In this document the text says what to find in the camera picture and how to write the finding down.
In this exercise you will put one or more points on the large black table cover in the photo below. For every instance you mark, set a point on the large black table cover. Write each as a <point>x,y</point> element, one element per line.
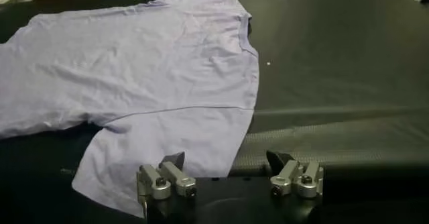
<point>335,61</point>

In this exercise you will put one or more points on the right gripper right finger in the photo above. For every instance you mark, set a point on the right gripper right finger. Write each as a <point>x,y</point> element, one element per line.
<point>288,175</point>

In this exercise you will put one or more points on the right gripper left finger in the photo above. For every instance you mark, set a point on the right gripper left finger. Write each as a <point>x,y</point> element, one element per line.
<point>157,181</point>

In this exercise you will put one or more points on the lavender t-shirt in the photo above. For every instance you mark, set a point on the lavender t-shirt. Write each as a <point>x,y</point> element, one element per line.
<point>134,61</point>

